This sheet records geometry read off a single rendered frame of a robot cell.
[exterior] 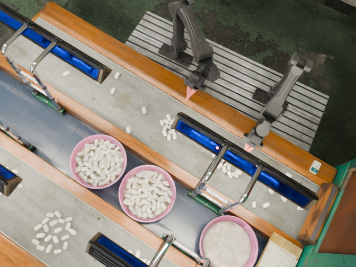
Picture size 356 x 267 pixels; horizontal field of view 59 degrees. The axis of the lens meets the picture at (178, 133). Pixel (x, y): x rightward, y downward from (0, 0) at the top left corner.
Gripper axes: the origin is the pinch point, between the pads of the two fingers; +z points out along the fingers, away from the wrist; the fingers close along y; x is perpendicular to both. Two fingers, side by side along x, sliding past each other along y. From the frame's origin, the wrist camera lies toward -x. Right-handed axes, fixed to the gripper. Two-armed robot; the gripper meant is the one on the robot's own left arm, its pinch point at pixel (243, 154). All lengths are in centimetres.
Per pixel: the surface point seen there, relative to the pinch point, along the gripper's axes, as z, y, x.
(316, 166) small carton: -10.2, 33.4, 12.6
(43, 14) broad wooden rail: -5, -133, 12
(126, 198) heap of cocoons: 41, -36, -24
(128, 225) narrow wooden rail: 46, -28, -33
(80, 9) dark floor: 1, -172, 106
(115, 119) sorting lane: 18, -64, -5
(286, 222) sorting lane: 16.4, 34.1, -4.2
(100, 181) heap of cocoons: 41, -51, -24
